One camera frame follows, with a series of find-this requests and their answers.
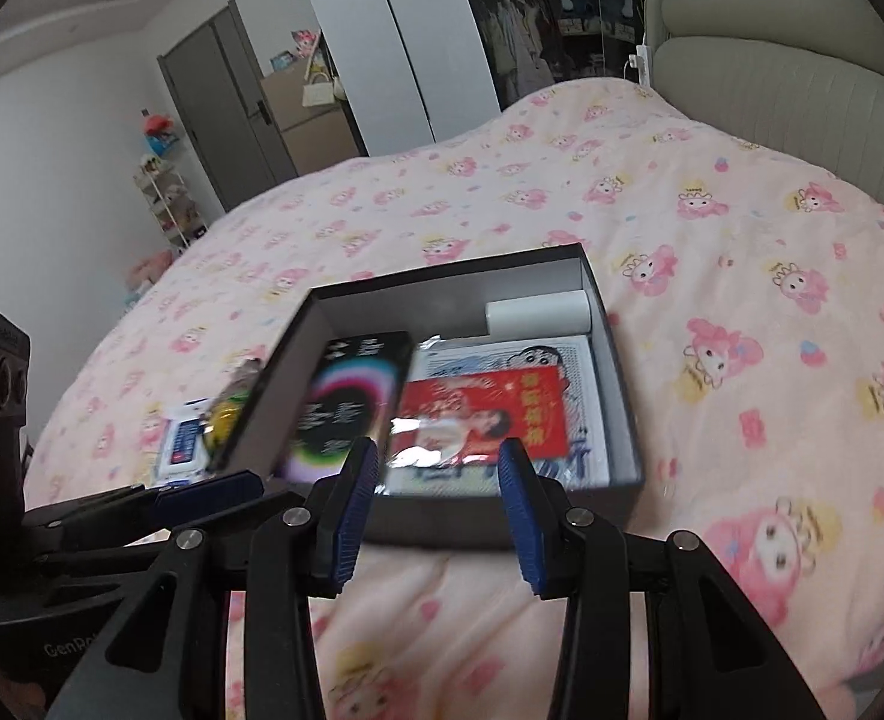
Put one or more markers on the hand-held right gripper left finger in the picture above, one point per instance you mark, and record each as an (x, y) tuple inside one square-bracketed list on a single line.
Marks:
[(355, 510)]

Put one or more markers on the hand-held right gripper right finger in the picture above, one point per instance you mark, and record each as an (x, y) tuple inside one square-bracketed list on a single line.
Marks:
[(520, 517)]

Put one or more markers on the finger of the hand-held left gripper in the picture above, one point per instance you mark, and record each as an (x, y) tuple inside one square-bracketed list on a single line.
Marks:
[(81, 511), (209, 491)]

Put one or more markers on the red printed packet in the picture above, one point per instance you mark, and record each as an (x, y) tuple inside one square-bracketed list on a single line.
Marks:
[(479, 405)]

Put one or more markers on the black iridescent product box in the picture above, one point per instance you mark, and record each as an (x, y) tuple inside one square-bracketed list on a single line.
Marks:
[(344, 390)]

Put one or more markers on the black cardboard container box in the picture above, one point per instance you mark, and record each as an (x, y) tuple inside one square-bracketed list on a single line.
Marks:
[(449, 292)]

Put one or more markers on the white blue packet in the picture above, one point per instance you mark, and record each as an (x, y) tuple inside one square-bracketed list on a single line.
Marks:
[(179, 450)]

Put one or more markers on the corn print packet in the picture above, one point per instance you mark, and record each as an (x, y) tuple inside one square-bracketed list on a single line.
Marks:
[(224, 420)]

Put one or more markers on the clear-wrapped printed card pack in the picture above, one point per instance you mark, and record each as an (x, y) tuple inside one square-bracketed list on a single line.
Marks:
[(502, 352)]

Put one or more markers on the pink plush toy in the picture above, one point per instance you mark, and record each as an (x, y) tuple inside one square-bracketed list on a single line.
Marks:
[(145, 270)]

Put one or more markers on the white paper roll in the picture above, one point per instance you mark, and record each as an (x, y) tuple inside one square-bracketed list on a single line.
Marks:
[(539, 313)]

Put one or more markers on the white shelf rack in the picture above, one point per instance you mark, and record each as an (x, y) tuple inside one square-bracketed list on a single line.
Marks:
[(168, 202)]

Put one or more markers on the pink printed blanket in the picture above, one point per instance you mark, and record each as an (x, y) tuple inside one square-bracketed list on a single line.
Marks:
[(712, 277)]

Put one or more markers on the red plush toy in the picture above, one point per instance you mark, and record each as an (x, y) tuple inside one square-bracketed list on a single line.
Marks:
[(156, 129)]

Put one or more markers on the grey door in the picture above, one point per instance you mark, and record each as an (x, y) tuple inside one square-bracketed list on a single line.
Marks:
[(217, 112)]

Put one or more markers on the white handbag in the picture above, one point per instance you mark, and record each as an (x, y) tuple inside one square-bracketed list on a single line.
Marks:
[(320, 94)]

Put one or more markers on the white wardrobe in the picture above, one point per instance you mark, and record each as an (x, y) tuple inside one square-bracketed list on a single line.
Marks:
[(397, 52)]

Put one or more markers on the glass door wardrobe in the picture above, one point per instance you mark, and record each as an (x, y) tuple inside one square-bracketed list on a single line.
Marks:
[(547, 22)]

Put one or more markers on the grey padded headboard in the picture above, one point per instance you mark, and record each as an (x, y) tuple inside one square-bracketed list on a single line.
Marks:
[(772, 90)]

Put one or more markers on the white wall charger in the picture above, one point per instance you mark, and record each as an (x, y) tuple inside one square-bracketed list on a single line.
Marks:
[(640, 66)]

